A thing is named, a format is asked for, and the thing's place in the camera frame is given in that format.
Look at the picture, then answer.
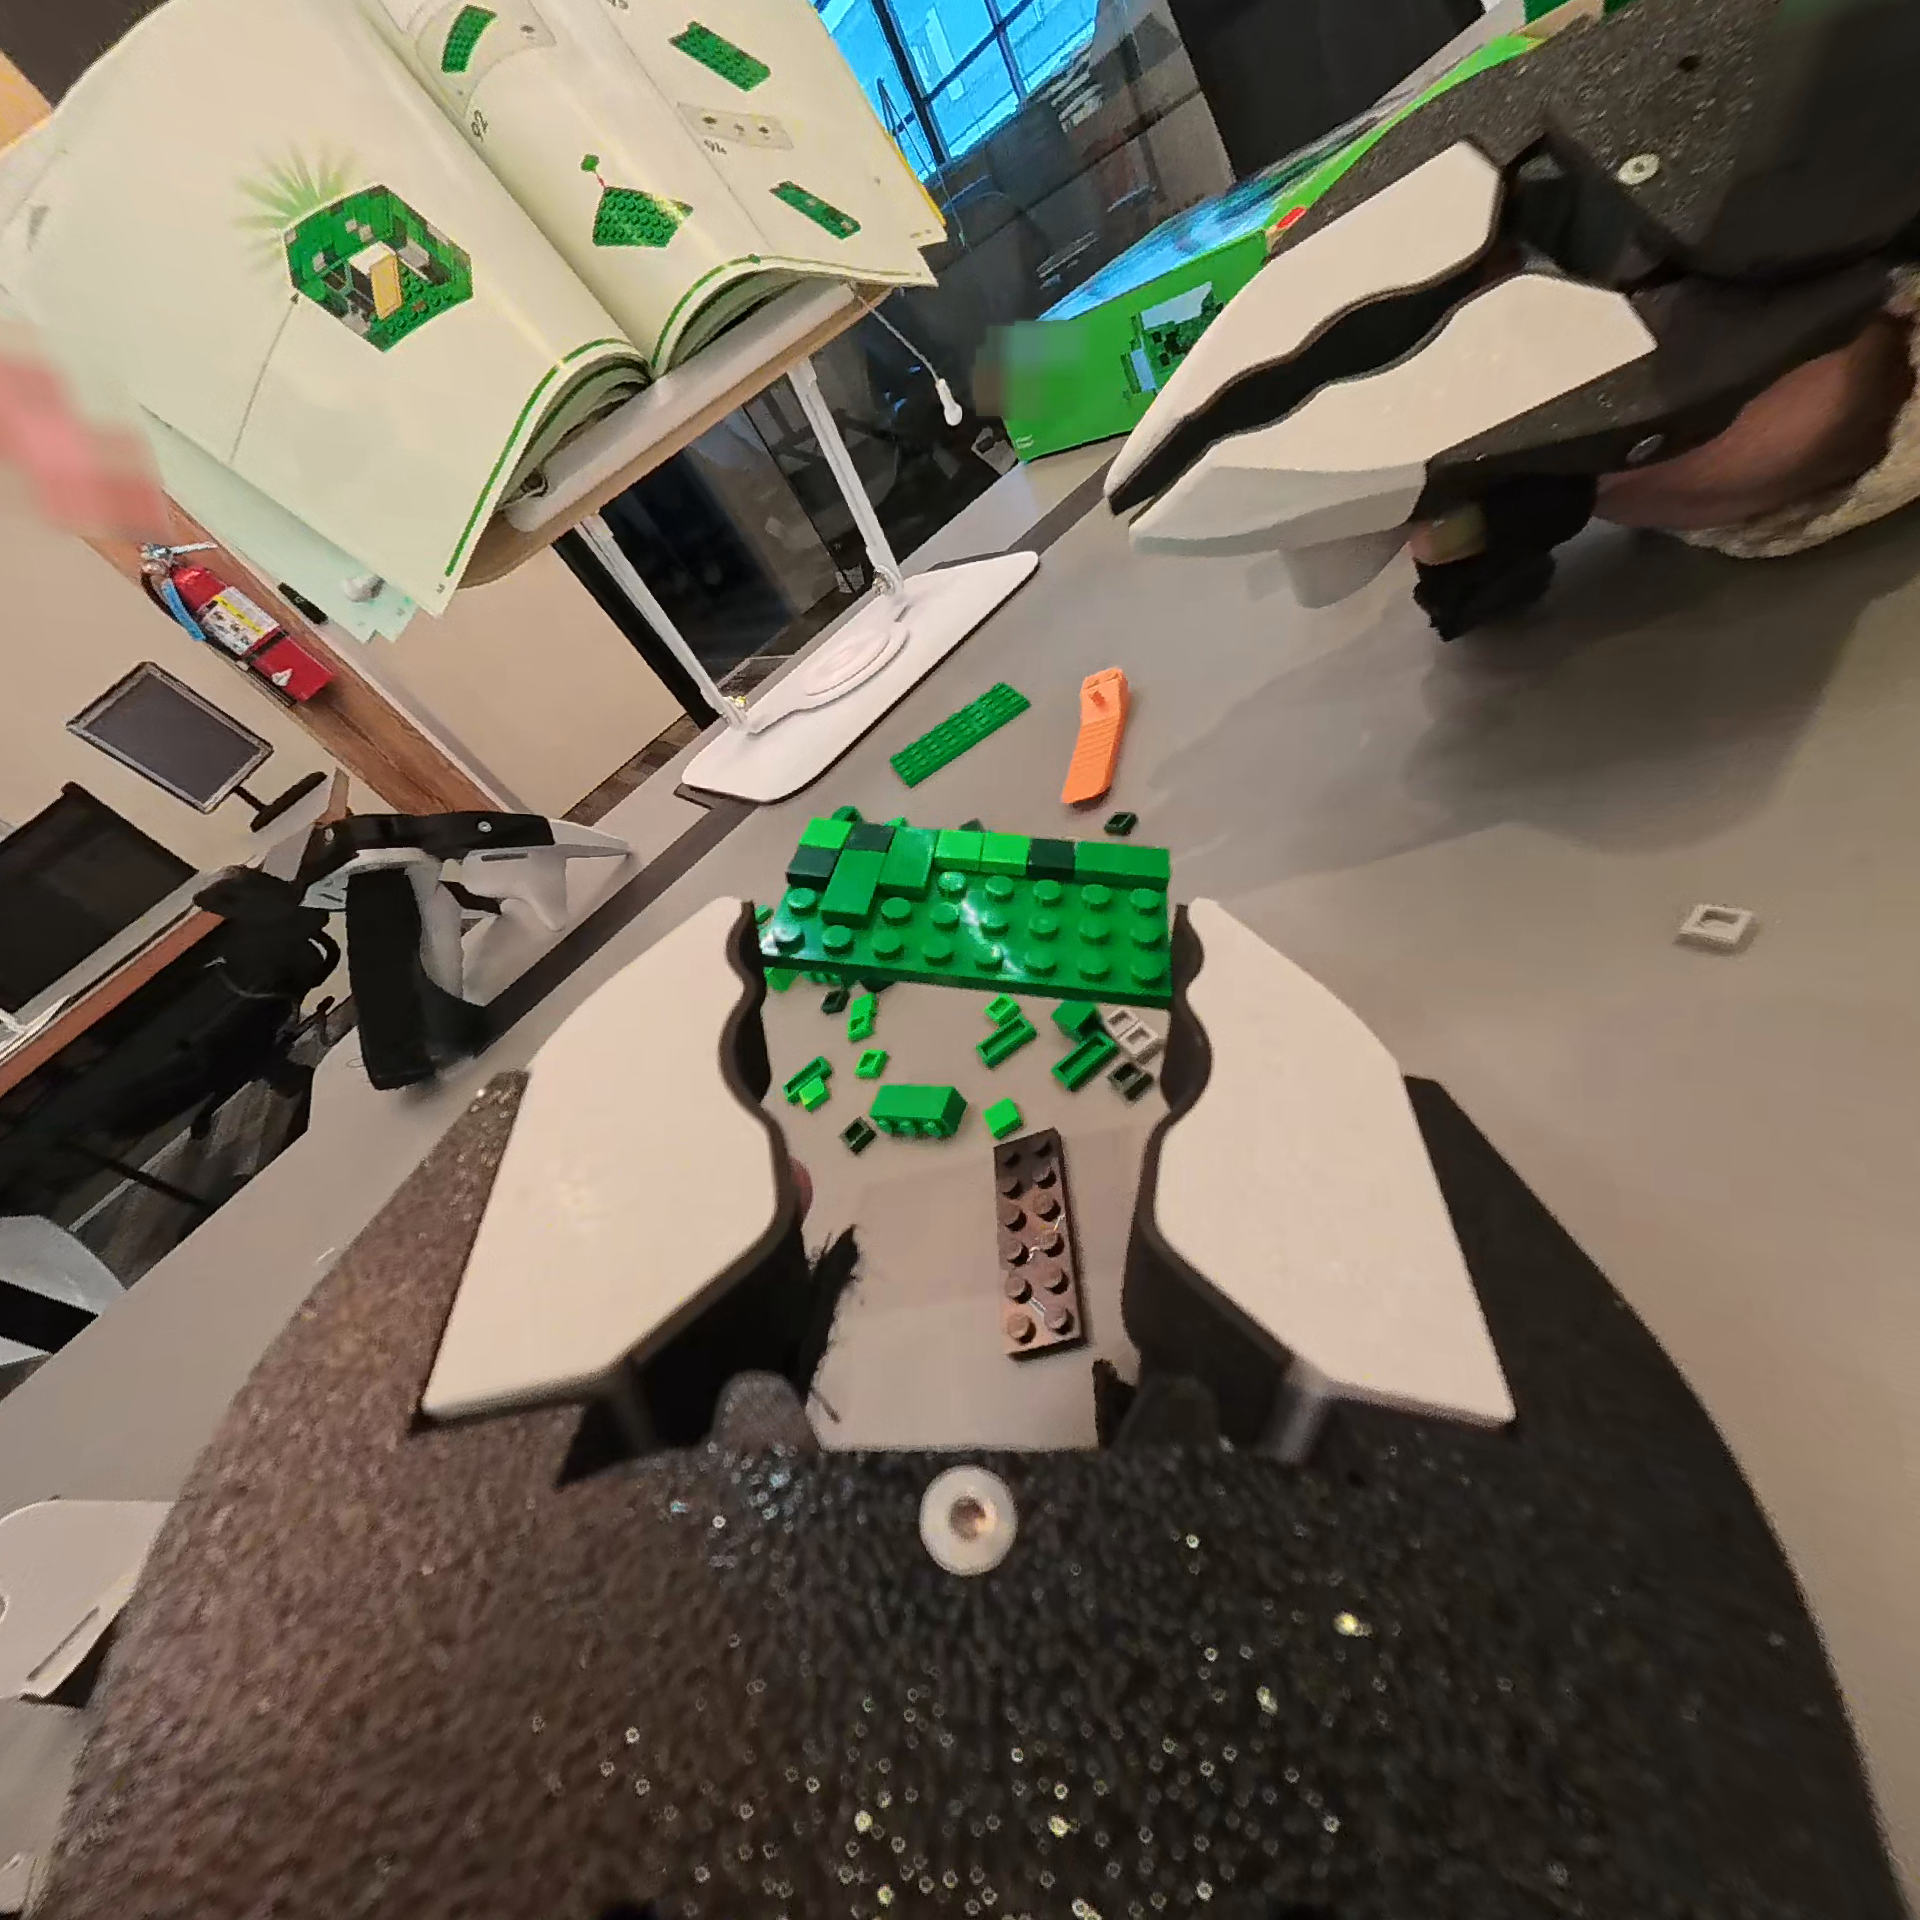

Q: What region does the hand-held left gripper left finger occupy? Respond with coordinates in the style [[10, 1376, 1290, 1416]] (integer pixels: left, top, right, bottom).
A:
[[422, 897, 801, 1451]]

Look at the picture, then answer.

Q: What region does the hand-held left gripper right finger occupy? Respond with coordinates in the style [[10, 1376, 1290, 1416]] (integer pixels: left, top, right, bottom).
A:
[[1132, 897, 1520, 1464]]

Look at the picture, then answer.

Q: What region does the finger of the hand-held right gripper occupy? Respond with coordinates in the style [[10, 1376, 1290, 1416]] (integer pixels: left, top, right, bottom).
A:
[[1107, 143, 1506, 519], [1128, 274, 1660, 609]]

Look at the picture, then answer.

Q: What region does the pile of small lego pieces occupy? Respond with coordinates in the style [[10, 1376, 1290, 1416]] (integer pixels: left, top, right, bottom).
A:
[[767, 984, 1166, 1156]]

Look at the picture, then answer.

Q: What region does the green lego baseplate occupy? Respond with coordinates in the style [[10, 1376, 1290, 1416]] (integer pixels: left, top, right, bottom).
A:
[[756, 809, 1176, 1008]]

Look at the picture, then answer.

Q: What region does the person's right forearm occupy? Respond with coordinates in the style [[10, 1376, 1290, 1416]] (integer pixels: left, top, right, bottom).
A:
[[1672, 264, 1920, 560]]

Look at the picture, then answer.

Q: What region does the green lego box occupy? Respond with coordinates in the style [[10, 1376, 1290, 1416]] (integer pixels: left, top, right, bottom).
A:
[[1008, 31, 1502, 460]]

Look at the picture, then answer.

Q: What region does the black lego plate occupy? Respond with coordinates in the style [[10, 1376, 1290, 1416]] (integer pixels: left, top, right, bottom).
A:
[[990, 1127, 1095, 1362]]

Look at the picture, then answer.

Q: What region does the narrow green lego plate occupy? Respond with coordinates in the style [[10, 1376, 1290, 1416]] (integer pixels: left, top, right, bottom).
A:
[[890, 682, 1034, 788]]

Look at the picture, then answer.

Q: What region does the person's right hand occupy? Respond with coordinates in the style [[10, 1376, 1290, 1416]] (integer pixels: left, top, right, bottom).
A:
[[1591, 316, 1896, 531]]

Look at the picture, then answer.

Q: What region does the large blue-lit window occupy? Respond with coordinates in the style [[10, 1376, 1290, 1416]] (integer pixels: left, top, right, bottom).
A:
[[816, 0, 1187, 198]]

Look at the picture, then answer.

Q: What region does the orange brick separator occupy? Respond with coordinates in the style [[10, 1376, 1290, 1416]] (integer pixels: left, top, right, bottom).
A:
[[1063, 666, 1136, 809]]

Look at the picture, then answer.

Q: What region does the wooden pillar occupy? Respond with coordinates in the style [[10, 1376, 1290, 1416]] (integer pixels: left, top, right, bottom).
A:
[[82, 496, 497, 818]]

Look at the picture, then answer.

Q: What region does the wooden-edged office desk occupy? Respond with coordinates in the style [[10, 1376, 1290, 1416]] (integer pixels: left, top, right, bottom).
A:
[[0, 772, 355, 1105]]

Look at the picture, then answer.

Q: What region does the white book stand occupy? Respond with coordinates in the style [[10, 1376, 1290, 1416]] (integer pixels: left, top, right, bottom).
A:
[[451, 276, 1040, 806]]

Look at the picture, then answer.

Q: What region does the small tablet on stand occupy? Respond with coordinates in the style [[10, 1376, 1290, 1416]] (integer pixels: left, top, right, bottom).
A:
[[66, 664, 329, 834]]

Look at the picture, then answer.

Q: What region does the red fire extinguisher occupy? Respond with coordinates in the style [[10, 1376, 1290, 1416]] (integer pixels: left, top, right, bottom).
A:
[[143, 545, 337, 704]]

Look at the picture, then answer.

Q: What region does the open instruction booklet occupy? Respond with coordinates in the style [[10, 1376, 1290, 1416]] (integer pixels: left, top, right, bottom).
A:
[[0, 0, 946, 648]]

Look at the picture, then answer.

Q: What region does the white stand cable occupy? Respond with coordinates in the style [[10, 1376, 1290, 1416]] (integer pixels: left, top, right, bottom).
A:
[[871, 292, 967, 433]]

